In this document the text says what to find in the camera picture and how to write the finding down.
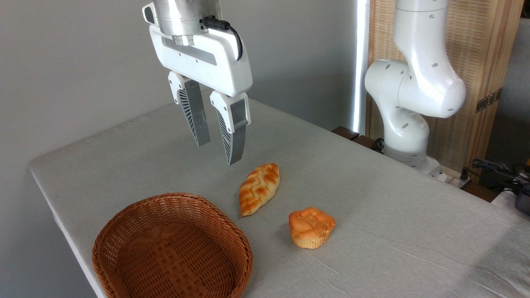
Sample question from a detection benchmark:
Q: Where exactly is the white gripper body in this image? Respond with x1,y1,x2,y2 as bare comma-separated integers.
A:
143,2,253,98

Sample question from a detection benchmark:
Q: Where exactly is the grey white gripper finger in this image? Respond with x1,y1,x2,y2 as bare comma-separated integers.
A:
210,91,251,166
168,71,211,147

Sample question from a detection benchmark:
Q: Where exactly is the long braided bread loaf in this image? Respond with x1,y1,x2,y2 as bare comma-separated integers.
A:
238,163,280,217

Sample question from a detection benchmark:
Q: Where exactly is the round knotted bread bun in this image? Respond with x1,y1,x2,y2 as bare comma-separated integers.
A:
288,207,337,250

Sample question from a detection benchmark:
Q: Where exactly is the brown woven wicker basket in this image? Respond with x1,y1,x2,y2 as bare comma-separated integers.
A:
92,192,253,298

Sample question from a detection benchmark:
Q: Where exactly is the dark brown wooden block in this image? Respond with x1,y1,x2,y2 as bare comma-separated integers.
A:
331,126,360,141
352,135,383,154

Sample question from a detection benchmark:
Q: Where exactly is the grey tablecloth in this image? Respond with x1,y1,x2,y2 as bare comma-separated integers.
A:
28,89,530,298

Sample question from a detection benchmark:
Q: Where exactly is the white power strip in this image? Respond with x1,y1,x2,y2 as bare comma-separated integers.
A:
439,166,472,190

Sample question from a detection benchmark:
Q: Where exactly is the metal screen hinge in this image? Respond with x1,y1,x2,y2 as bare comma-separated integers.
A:
475,88,503,113

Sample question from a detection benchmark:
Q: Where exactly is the wooden slatted folding screen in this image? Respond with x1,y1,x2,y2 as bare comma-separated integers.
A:
366,0,524,183

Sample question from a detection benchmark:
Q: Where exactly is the dark grey device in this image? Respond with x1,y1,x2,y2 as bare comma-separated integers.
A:
515,192,530,216

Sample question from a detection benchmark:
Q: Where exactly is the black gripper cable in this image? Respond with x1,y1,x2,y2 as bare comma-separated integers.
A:
203,17,244,61

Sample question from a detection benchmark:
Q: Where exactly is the black cable bundle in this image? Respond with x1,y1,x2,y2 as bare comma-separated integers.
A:
471,159,530,186

